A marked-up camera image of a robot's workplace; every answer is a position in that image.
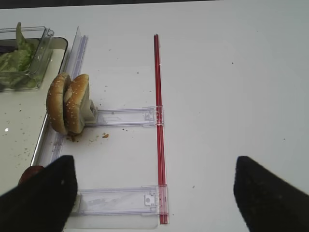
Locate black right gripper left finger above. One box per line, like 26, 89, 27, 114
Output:
0, 155, 78, 232

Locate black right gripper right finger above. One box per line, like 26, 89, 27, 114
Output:
233, 156, 309, 232

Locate sliced ham sausage stack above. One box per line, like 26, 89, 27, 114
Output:
18, 165, 44, 185

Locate clear pusher track near meat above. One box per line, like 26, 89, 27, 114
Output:
71, 186, 169, 216

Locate green lettuce leaves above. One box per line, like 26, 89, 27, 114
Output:
0, 22, 38, 89

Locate white metal tray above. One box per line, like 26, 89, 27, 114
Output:
0, 37, 68, 194

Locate white pusher block behind buns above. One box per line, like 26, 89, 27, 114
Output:
82, 100, 98, 124

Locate sesame bun top outer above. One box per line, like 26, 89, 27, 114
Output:
46, 72, 71, 135

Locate sesame bun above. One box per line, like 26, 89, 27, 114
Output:
64, 74, 89, 134
46, 72, 71, 135

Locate sesame bun top inner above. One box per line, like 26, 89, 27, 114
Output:
64, 74, 89, 134

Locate clear pusher track near buns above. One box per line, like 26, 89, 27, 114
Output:
85, 106, 164, 127

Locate clear plastic salad container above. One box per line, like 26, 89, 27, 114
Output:
0, 22, 54, 91

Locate right red rail strip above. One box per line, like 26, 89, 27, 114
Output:
154, 34, 169, 225

